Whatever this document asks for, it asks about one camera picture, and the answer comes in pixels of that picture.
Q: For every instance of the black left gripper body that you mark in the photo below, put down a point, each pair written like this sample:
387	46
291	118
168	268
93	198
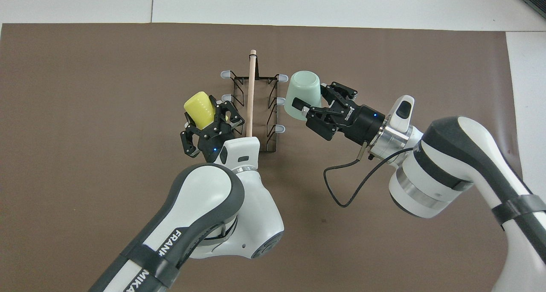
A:
215	140

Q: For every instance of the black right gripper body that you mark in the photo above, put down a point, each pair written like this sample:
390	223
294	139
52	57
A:
360	123

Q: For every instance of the yellow plastic cup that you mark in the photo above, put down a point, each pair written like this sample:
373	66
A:
199	108

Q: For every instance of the light green plastic cup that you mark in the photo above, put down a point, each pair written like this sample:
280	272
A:
303	93

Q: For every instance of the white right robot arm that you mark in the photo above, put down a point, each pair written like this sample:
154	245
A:
452	155

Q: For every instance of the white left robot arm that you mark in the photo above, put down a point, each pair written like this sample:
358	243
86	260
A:
204	206

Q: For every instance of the brown table mat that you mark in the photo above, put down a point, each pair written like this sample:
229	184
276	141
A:
85	155

